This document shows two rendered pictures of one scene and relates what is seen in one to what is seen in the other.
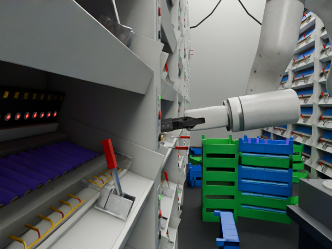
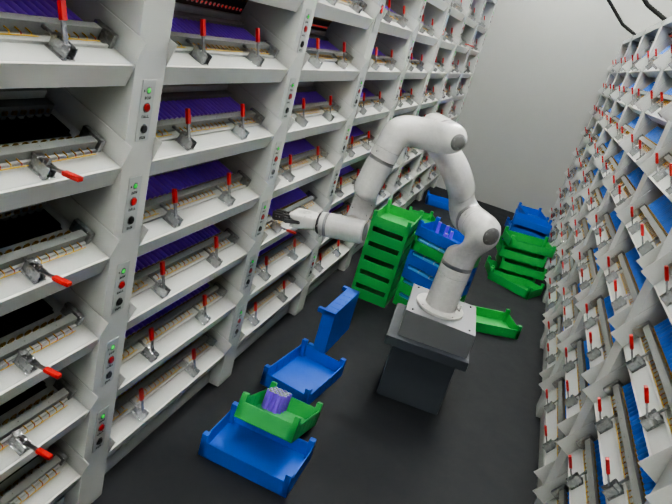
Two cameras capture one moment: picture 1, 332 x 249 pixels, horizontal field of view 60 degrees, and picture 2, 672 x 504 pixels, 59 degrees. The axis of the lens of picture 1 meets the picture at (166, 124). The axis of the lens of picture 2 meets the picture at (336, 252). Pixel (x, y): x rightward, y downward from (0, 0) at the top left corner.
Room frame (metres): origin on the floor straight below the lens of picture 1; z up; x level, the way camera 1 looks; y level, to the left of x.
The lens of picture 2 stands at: (-1.21, -0.52, 1.31)
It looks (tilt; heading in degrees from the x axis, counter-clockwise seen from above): 21 degrees down; 9
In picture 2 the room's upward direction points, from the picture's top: 16 degrees clockwise
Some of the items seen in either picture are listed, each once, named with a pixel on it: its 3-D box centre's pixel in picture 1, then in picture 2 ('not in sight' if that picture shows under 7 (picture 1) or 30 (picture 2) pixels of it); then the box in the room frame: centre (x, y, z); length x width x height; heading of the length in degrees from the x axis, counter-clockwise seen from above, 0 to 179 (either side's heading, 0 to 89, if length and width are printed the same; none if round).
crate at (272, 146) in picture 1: (266, 144); (451, 236); (1.75, -0.62, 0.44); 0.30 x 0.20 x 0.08; 66
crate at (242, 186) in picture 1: (265, 182); (436, 278); (1.75, -0.62, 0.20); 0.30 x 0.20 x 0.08; 66
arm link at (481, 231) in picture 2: not in sight; (472, 241); (0.93, -0.67, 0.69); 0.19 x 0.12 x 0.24; 33
